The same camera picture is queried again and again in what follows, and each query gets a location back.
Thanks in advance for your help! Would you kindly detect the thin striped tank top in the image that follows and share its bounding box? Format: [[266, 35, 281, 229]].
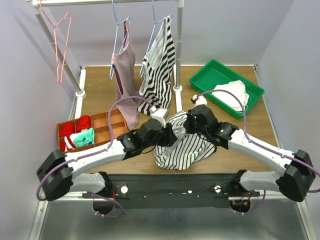
[[154, 111, 217, 170]]

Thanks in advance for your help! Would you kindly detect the pink wire hanger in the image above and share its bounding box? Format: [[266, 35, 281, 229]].
[[38, 0, 73, 85]]

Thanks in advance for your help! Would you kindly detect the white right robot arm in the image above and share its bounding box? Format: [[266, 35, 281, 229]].
[[183, 104, 316, 202]]

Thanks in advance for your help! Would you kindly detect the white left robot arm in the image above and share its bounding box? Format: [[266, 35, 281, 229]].
[[36, 118, 177, 201]]

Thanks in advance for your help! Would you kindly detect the bold black white striped top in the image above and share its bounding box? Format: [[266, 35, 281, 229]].
[[139, 15, 176, 109]]

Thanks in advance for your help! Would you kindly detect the blue hanger with mauve top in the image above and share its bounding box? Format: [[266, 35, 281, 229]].
[[109, 0, 131, 80]]

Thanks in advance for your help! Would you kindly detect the mauve tank top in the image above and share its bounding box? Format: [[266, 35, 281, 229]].
[[111, 20, 142, 130]]

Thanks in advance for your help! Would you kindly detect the blue hanger with striped top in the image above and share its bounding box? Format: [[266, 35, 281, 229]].
[[139, 0, 173, 78]]

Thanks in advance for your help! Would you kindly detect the green plastic tray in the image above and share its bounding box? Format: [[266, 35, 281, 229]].
[[189, 59, 265, 119]]

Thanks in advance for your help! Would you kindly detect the white cloth in tray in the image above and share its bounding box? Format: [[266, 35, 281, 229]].
[[211, 80, 250, 113]]

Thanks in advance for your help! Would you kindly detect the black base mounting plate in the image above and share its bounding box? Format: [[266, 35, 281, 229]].
[[97, 173, 259, 210]]

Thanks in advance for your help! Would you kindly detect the orange compartment organizer box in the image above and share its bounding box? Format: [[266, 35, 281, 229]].
[[56, 108, 131, 154]]

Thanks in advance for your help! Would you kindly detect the teal cloth bundle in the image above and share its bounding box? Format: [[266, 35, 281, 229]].
[[69, 127, 95, 148]]

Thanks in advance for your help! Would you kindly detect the red sock roll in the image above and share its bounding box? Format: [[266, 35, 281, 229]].
[[75, 115, 92, 133]]

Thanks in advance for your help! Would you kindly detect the red white striped sock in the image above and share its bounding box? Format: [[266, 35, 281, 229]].
[[59, 136, 76, 153]]

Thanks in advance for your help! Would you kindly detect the silver clothes rack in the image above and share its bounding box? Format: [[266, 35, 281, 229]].
[[28, 0, 184, 112]]

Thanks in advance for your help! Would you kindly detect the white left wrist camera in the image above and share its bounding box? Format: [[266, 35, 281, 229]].
[[150, 106, 169, 127]]

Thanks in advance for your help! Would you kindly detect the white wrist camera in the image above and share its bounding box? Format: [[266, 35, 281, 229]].
[[150, 106, 169, 127], [191, 94, 208, 108]]

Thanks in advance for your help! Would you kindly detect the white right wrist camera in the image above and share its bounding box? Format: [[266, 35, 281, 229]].
[[191, 94, 208, 108]]

